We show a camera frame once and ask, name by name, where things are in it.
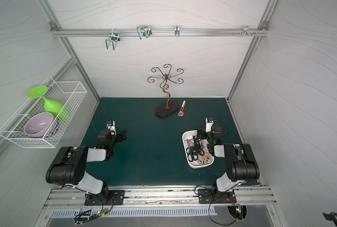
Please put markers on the white vent strip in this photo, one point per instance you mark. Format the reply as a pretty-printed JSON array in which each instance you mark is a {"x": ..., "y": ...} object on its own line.
[{"x": 120, "y": 212}]

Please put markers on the dark metal jewelry stand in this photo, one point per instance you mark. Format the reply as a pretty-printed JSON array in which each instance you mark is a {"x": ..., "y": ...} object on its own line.
[{"x": 170, "y": 106}]

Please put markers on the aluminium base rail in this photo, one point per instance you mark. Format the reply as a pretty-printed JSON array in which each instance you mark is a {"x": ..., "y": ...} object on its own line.
[{"x": 161, "y": 196}]

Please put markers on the aluminium top rail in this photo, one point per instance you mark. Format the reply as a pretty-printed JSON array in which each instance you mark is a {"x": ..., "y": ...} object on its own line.
[{"x": 184, "y": 32}]

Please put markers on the large black scissors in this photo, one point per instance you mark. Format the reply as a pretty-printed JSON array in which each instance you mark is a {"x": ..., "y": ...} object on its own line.
[{"x": 198, "y": 150}]

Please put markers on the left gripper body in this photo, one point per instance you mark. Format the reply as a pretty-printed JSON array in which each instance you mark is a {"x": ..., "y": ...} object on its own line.
[{"x": 120, "y": 136}]

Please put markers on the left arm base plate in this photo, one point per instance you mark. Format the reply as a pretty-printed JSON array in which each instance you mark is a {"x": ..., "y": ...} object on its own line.
[{"x": 115, "y": 196}]

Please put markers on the right metal hook cluster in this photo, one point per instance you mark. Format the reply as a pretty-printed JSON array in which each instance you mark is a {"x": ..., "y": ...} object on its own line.
[{"x": 246, "y": 32}]

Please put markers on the metal loop hook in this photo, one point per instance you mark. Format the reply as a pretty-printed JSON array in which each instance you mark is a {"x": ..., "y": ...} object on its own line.
[{"x": 144, "y": 31}]

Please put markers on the white wire basket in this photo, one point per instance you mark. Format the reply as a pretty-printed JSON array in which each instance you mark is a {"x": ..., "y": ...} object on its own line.
[{"x": 69, "y": 93}]

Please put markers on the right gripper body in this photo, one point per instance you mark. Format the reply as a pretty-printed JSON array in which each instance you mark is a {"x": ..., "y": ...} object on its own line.
[{"x": 201, "y": 135}]

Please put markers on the white storage box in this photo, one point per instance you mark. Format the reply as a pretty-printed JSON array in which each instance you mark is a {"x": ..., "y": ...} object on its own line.
[{"x": 187, "y": 139}]

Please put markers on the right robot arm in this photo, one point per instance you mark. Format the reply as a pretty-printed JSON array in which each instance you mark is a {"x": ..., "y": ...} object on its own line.
[{"x": 240, "y": 164}]

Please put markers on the blue handled scissors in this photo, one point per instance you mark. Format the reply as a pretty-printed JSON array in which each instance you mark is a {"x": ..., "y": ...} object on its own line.
[{"x": 192, "y": 154}]

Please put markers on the beige scissors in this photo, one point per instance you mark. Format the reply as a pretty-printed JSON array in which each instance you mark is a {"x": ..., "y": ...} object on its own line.
[{"x": 203, "y": 160}]

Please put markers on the double prong metal hook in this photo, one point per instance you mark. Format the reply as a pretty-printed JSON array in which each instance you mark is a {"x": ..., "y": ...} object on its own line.
[{"x": 112, "y": 41}]

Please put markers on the lilac bowl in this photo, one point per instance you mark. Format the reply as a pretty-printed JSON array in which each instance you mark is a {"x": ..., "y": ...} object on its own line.
[{"x": 37, "y": 126}]

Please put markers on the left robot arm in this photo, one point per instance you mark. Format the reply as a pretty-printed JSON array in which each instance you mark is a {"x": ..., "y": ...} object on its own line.
[{"x": 69, "y": 169}]

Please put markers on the small metal hook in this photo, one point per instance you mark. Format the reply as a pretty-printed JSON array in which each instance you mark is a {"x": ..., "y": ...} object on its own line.
[{"x": 177, "y": 31}]

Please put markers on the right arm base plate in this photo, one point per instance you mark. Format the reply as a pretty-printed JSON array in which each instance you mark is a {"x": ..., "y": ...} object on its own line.
[{"x": 206, "y": 196}]

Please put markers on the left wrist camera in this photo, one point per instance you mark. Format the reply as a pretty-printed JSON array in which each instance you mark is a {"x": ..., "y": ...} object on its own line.
[{"x": 110, "y": 125}]

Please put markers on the green plastic goblet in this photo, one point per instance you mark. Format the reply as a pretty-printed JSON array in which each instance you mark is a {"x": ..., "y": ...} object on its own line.
[{"x": 54, "y": 107}]

